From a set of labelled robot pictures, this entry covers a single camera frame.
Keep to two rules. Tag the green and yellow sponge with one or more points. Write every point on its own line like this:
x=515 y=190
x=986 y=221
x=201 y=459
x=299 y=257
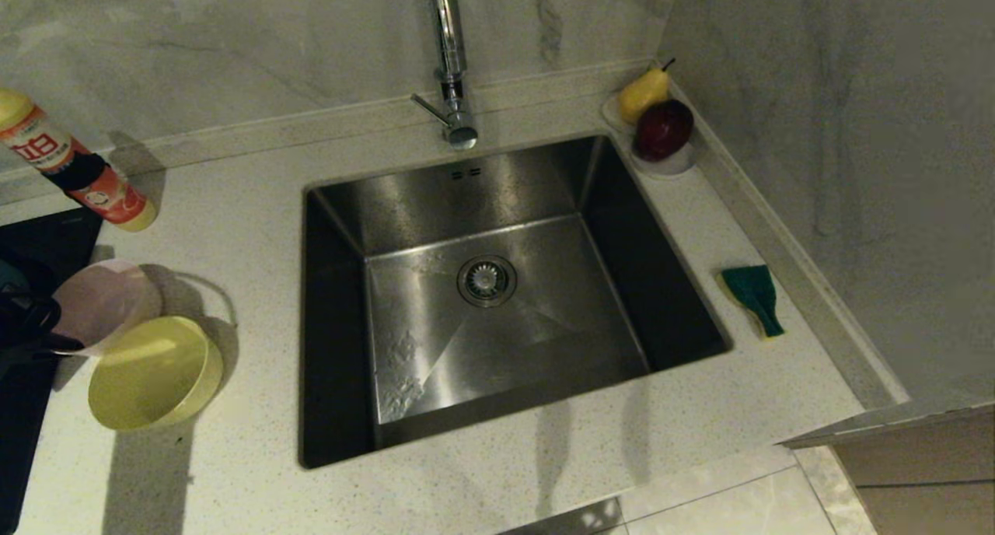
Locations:
x=754 y=294

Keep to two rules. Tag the dark red apple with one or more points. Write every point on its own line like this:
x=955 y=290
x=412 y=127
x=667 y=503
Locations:
x=663 y=129

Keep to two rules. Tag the yellow pear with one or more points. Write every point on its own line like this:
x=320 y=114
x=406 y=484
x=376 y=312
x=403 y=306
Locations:
x=641 y=98

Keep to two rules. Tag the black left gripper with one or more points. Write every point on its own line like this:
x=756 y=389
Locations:
x=12 y=333

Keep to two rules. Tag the black glass cooktop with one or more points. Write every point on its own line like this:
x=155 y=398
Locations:
x=39 y=236

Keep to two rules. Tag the round metal drain strainer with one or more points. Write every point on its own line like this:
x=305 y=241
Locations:
x=487 y=280

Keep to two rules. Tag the chrome faucet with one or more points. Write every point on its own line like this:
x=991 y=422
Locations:
x=451 y=45

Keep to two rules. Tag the light wood cabinet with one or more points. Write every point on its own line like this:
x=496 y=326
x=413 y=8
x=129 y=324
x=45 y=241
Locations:
x=933 y=477

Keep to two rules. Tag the small white dish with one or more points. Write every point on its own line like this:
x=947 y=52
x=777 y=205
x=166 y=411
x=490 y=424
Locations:
x=611 y=113
x=676 y=166

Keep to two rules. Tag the yellow plastic bowl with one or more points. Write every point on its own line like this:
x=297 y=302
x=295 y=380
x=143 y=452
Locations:
x=151 y=375

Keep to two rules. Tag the stainless steel sink basin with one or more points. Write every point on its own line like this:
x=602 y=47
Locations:
x=544 y=325

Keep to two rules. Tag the orange yellow detergent bottle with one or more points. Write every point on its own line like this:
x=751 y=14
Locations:
x=54 y=150

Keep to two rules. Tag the pink plastic bowl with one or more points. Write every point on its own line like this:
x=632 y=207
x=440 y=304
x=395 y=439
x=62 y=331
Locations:
x=105 y=302

